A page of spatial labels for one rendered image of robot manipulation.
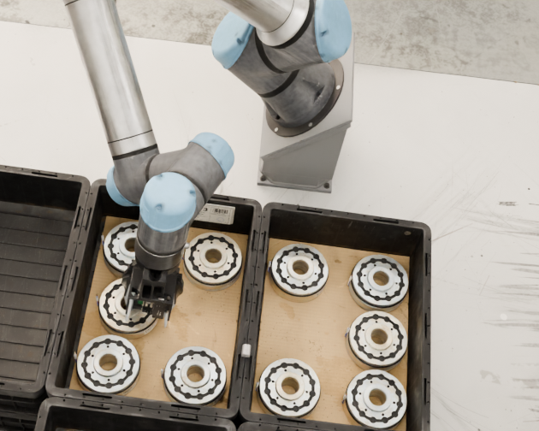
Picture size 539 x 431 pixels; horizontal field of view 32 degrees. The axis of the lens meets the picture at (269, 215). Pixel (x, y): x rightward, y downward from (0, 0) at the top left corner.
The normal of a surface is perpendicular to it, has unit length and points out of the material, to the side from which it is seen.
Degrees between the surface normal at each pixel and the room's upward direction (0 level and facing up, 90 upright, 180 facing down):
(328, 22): 53
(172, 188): 8
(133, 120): 37
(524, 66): 0
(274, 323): 0
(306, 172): 90
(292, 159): 90
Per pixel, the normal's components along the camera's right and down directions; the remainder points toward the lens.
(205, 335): 0.11, -0.51
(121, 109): 0.11, 0.14
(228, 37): -0.72, -0.42
